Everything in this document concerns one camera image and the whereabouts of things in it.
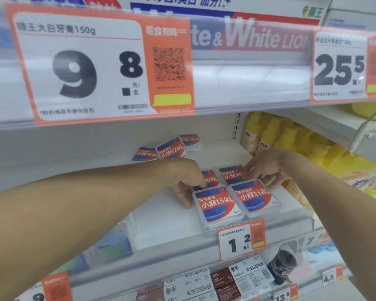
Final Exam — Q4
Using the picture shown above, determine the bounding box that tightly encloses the pile of teal small boxes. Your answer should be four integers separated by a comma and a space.
50, 213, 137, 279

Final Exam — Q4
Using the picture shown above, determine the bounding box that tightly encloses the black bottle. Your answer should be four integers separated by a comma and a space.
266, 244, 298, 286

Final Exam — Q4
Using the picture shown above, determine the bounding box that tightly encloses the stack of maroon toothpaste boxes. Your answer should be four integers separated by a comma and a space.
136, 255, 275, 301

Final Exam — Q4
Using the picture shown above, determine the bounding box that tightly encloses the orange white price tag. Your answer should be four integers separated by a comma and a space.
300, 230, 331, 251
322, 265, 345, 287
310, 26, 376, 104
217, 218, 267, 262
5, 3, 196, 128
274, 284, 299, 301
14, 272, 73, 301

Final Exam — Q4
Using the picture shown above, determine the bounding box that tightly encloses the person's left hand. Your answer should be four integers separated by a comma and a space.
168, 158, 209, 209

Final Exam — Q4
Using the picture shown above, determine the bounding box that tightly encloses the row of small toiletry bottles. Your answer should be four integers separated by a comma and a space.
307, 241, 336, 256

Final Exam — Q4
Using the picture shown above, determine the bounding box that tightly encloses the person's right forearm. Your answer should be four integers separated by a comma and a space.
282, 152, 376, 301

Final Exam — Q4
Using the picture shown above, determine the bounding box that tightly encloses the row of yellow green tubs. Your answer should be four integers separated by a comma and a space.
351, 102, 376, 121

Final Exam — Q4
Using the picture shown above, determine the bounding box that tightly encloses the person's left forearm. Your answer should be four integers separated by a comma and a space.
0, 159, 176, 301

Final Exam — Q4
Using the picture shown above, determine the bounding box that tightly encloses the white red blue toothpaste box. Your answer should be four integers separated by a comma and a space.
28, 0, 333, 52

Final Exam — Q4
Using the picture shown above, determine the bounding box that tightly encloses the person's right hand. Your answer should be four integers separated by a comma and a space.
244, 148, 294, 190

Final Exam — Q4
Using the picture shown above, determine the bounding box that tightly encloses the row of yellow detergent bottles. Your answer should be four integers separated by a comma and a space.
241, 111, 376, 198

